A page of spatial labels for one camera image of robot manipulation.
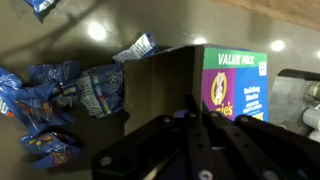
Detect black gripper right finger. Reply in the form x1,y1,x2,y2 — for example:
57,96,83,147
185,95,320,180

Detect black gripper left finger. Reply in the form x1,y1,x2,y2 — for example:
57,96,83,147
91,115,187,180

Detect blue snack box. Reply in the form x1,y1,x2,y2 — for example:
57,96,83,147
124,45,269,133

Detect kitchen sink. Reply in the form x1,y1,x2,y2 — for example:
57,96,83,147
269,69,320,142

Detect blue snack packet pile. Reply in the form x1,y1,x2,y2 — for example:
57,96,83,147
0,61,124,169

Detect white blue snack packet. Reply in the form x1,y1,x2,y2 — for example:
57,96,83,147
112,32,159,63

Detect blue snack packet far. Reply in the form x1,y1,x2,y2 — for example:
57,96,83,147
24,0,59,13

